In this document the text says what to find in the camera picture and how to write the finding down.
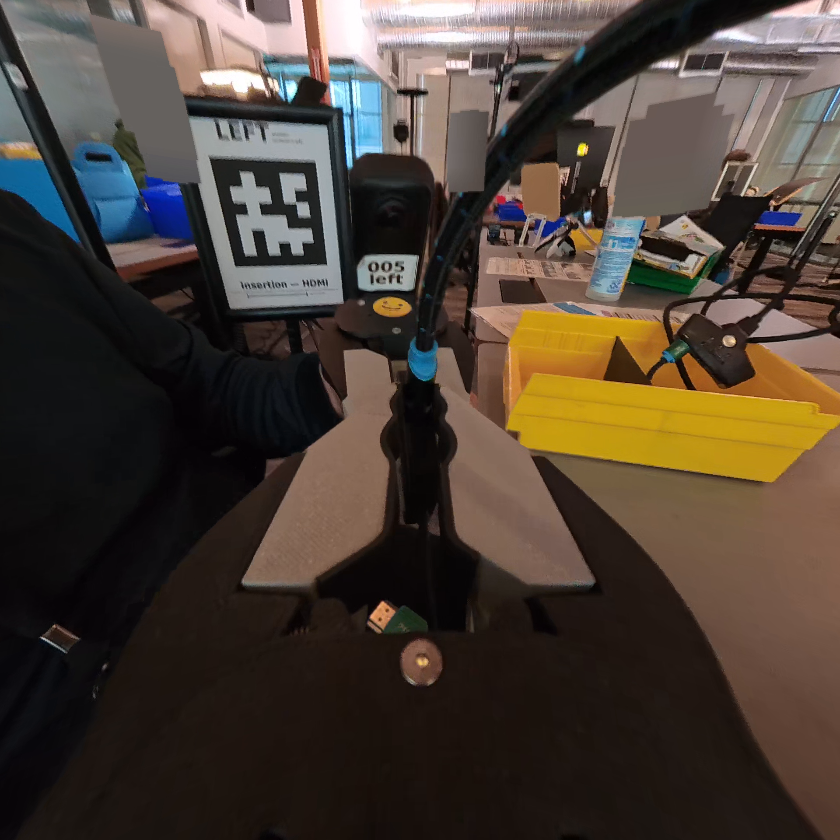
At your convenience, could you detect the white black hand tool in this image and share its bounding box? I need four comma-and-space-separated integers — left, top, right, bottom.
535, 213, 592, 257

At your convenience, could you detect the green plastic bin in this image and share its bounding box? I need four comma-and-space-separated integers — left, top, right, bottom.
626, 217, 723, 295

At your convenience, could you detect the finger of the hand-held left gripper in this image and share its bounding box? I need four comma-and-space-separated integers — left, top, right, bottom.
433, 346, 472, 403
343, 348, 398, 421

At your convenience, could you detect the metal hdmi port hub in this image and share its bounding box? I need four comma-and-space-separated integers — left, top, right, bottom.
661, 262, 840, 389

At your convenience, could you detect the blue white wipes canister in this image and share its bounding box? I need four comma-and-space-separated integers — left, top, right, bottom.
586, 215, 647, 303

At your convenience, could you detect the tan board on stand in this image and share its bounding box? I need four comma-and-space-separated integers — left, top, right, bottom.
521, 163, 562, 224

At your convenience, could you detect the wooden post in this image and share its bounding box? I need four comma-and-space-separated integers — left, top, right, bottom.
303, 0, 331, 106

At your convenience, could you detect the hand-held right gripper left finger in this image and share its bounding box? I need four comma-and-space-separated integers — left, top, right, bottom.
241, 387, 403, 595

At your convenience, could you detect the glass window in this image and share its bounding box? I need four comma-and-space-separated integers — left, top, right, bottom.
282, 62, 385, 168

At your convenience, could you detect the yellow plastic bin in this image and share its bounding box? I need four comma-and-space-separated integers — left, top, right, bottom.
504, 310, 840, 483

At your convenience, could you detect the blue tote bag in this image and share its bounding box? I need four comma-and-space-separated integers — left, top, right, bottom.
72, 143, 155, 244

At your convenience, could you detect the black tv screen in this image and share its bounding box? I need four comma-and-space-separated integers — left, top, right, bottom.
558, 125, 614, 198

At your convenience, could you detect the silver ventilation duct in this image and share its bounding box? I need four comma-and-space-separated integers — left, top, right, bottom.
364, 0, 840, 50

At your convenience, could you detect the person's left forearm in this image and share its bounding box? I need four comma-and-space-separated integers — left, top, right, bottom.
171, 328, 343, 457

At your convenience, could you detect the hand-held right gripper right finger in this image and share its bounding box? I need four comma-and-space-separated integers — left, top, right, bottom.
433, 387, 597, 592

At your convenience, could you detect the wooden edged table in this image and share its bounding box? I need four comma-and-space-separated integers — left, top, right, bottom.
108, 239, 201, 283

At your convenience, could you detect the black light stand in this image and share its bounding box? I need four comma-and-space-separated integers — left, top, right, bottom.
397, 88, 427, 158

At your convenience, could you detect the printed sheet in plastic sleeve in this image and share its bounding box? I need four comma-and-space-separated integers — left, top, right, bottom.
486, 256, 595, 284

